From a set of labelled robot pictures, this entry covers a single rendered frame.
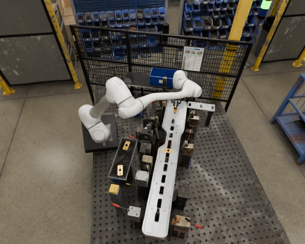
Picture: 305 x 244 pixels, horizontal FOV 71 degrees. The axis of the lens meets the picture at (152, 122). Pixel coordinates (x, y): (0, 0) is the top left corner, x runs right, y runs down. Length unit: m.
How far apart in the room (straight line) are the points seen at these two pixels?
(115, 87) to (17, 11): 2.41
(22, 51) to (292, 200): 4.33
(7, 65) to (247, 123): 3.98
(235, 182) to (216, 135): 0.56
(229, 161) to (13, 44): 3.44
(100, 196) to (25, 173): 1.53
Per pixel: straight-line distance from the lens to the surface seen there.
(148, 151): 1.91
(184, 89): 1.81
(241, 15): 2.31
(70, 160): 3.27
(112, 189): 1.65
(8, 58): 4.21
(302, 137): 3.74
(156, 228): 1.71
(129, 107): 1.57
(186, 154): 2.05
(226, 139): 2.54
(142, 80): 2.58
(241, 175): 2.34
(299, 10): 4.63
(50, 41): 3.84
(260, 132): 3.73
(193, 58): 2.47
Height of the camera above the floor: 2.66
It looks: 50 degrees down
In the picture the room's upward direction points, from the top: straight up
